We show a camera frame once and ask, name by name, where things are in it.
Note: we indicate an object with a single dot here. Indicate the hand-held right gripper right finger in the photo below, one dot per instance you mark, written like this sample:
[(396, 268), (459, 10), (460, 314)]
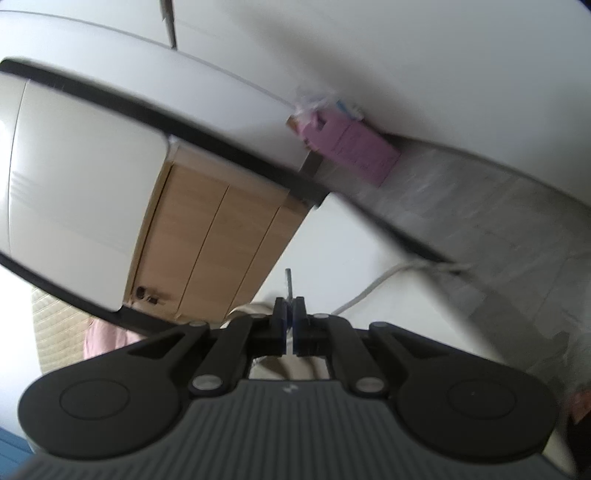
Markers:
[(299, 325)]

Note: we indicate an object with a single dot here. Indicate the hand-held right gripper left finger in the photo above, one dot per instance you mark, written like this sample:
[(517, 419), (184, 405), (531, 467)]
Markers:
[(281, 325)]

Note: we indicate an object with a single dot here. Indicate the brown and white sneaker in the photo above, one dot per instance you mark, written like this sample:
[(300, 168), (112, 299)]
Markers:
[(277, 367)]

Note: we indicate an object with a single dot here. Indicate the grey white shoelace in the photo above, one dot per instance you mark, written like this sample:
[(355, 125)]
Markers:
[(369, 288)]

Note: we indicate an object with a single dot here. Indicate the wooden drawer cabinet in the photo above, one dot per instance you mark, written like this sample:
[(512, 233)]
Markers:
[(221, 240)]

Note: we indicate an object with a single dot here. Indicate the cabinet lock with keys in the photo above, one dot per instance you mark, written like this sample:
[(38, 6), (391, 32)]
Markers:
[(147, 294)]

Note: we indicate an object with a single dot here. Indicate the pink cloth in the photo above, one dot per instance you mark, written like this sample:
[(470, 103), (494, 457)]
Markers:
[(108, 339)]

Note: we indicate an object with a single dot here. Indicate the pink cardboard box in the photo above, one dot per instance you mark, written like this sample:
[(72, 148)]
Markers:
[(355, 145)]

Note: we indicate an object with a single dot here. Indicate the blue plastic stick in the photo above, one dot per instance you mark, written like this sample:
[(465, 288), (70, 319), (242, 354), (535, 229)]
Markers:
[(350, 110)]

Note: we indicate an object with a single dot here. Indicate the clear plastic bag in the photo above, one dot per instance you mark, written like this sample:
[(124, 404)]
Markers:
[(316, 104)]

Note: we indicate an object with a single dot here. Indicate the bed with pink bedding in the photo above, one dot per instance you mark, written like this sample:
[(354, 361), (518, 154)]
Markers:
[(57, 332)]

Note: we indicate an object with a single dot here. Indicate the person's foot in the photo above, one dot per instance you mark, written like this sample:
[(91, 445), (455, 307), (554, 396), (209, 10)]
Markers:
[(581, 404)]

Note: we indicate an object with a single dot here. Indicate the blue curtain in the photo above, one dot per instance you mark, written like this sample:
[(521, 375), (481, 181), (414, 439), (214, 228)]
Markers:
[(14, 443)]

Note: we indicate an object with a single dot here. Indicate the white chair with black frame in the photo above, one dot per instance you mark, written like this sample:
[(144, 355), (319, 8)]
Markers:
[(83, 184)]

